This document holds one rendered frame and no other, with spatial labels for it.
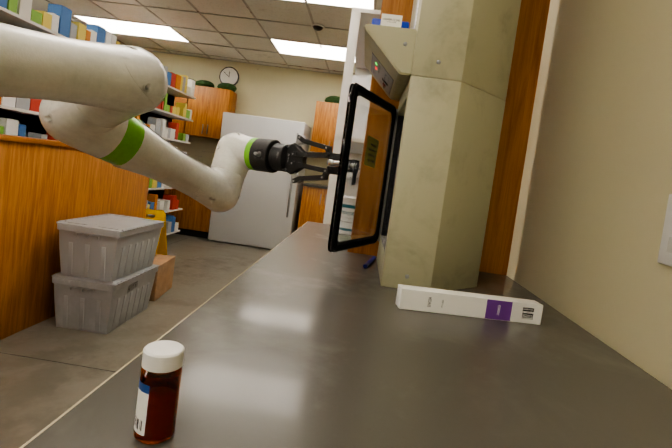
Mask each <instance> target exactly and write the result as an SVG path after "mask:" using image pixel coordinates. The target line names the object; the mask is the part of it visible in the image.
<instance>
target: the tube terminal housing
mask: <svg viewBox="0 0 672 448"><path fill-rule="evenodd" d="M417 2H418V0H414V1H413V8H412V15H411V22H410V29H414V23H415V16H416V9H417ZM520 6H521V0H419V7H418V14H417V21H416V26H415V29H416V31H417V37H416V44H415V51H414V58H413V64H412V71H411V76H410V78H409V80H408V82H407V84H406V86H405V89H404V91H403V93H402V95H401V97H400V101H399V106H398V115H400V116H404V121H403V128H402V135H401V142H400V149H399V161H398V167H397V174H396V181H395V186H394V190H393V197H392V204H391V211H390V218H389V225H388V232H387V239H386V246H385V251H384V248H383V244H382V241H381V236H382V235H381V234H380V241H379V245H378V252H377V265H378V271H379V278H380V284H381V286H385V287H391V288H398V284H402V285H411V286H419V287H427V288H436V289H444V290H457V289H464V288H472V287H477V282H478V275H479V269H480V263H481V256H482V250H483V243H484V237H485V231H486V224H487V218H488V211H489V205H490V199H491V192H492V186H493V179H494V173H495V167H496V160H497V154H498V147H499V141H500V135H501V128H502V122H503V115H504V109H505V103H506V101H505V100H506V96H507V89H508V83H509V76H510V70H511V64H512V57H513V51H514V44H515V38H516V32H517V25H518V19H519V12H520ZM398 115H397V119H398Z"/></svg>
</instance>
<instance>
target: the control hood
mask: <svg viewBox="0 0 672 448"><path fill-rule="evenodd" d="M416 37H417V31H416V29H408V28H400V27H391V26H383V25H374V24H366V25H365V67H366V68H367V69H368V71H369V72H370V73H371V74H372V72H371V60H372V52H373V54H374V55H375V56H376V58H377V59H378V60H379V62H380V63H381V64H382V65H383V67H384V68H385V69H386V71H387V72H388V73H389V75H390V76H391V77H392V79H393V80H394V81H393V84H392V88H391V91H390V94H389V95H388V93H387V92H386V91H385V89H384V88H383V87H382V86H381V84H380V83H379V82H378V80H377V79H376V78H375V76H374V75H373V74H372V76H373V77H374V78H375V80H376V81H377V82H378V84H379V85H380V86H381V88H382V89H383V90H384V92H385V93H386V94H387V96H388V97H389V98H390V99H391V100H396V101H398V100H400V97H401V95H402V93H403V91H404V89H405V86H406V84H407V82H408V80H409V78H410V76H411V71H412V64H413V58H414V51H415V44H416Z"/></svg>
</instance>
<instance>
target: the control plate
mask: <svg viewBox="0 0 672 448"><path fill-rule="evenodd" d="M375 62H376V63H377V64H378V66H377V65H376V63H375ZM375 67H376V68H377V69H376V68H375ZM371 72H372V74H373V75H374V76H375V78H376V79H377V80H378V82H379V83H380V84H381V86H382V87H383V84H382V83H384V82H383V80H382V78H383V79H384V77H385V76H384V75H385V73H386V75H387V76H386V78H385V79H386V80H385V82H386V83H387V84H388V86H387V85H386V84H385V83H384V84H385V85H386V87H385V88H384V87H383V88H384V89H385V91H386V92H387V93H388V95H389V94H390V91H391V88H392V84H393V81H394V80H393V79H392V77H391V76H390V75H389V73H388V72H387V71H386V69H385V68H384V67H383V65H382V64H381V63H380V62H379V60H378V59H377V58H376V56H375V55H374V54H373V52H372V60H371Z"/></svg>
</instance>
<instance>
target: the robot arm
mask: <svg viewBox="0 0 672 448"><path fill-rule="evenodd" d="M167 89H168V78H167V74H166V71H165V69H164V67H163V65H162V64H161V62H160V61H159V60H158V59H157V57H155V56H154V55H153V54H152V53H150V52H149V51H147V50H145V49H143V48H141V47H137V46H132V45H118V44H108V43H99V42H91V41H85V40H78V39H72V38H67V37H61V36H56V35H51V34H46V33H42V32H37V31H33V30H28V29H24V28H20V27H16V26H12V25H8V24H4V23H0V97H15V98H29V99H40V100H42V101H41V103H40V106H39V118H40V121H41V124H42V126H43V127H44V129H45V130H46V132H47V133H48V134H49V135H50V136H52V137H53V138H54V139H56V140H58V141H59V142H62V143H64V144H66V145H68V146H70V147H73V148H75V149H77V150H79V151H82V152H84V153H86V154H89V155H91V156H94V157H96V158H98V159H101V160H103V161H106V162H109V163H111V164H112V165H113V166H114V167H117V168H121V169H124V170H128V171H131V172H134V173H137V174H140V175H143V176H146V177H148V178H151V179H153V180H156V181H158V182H161V183H163V184H165V185H167V186H170V187H172V188H174V189H176V190H178V191H180V192H182V193H184V194H185V195H187V196H189V197H191V198H193V199H194V200H196V201H198V202H199V203H201V204H202V205H204V206H205V207H207V208H208V209H210V210H211V211H214V212H226V211H229V210H231V209H232V208H233V207H234V206H235V205H236V204H237V202H238V200H239V197H240V193H241V189H242V186H243V183H244V179H245V177H246V174H247V172H248V170H255V171H262V172H269V173H275V172H277V171H283V172H288V173H289V174H291V175H292V178H293V179H292V183H301V182H303V181H318V180H328V176H329V175H330V174H334V175H337V174H338V167H331V166H327V168H322V167H318V166H313V165H309V164H306V160H307V158H328V160H329V159H332V160H337V161H339V159H340V154H336V153H333V152H332V147H331V146H328V145H324V144H321V143H317V142H314V141H311V140H309V139H307V138H306V137H305V136H301V135H298V137H297V138H298V140H297V142H296V143H293V144H281V143H280V142H279V141H278V140H273V139H263V138H254V137H249V136H246V135H244V134H241V133H229V134H226V135H225V136H223V137H222V138H221V139H220V140H219V142H218V144H217V147H216V151H215V154H214V158H213V161H212V164H211V167H209V166H207V165H205V164H203V163H201V162H199V161H197V160H196V159H194V158H192V157H190V156H189V155H187V154H185V153H184V152H182V151H181V150H179V149H178V148H176V147H175V146H173V145H172V144H171V143H169V142H168V141H166V140H165V139H164V138H162V137H161V136H160V135H158V134H157V133H156V132H154V131H153V130H152V129H151V128H149V127H148V126H147V125H146V124H144V123H143V122H142V121H141V120H139V119H136V118H134V117H136V116H138V115H141V114H144V113H147V112H149V111H151V110H153V109H155V108H156V107H157V106H158V105H159V104H160V103H161V102H162V101H163V99H164V98H165V95H166V93H167ZM304 144H307V145H311V146H314V147H317V148H321V149H324V150H325V151H326V152H306V151H305V150H304V149H303V148H302V147H301V146H300V145H304ZM304 168H305V169H309V170H313V171H318V172H322V173H323V174H322V175H312V176H300V175H297V174H296V173H298V172H299V171H301V170H303V169H304Z"/></svg>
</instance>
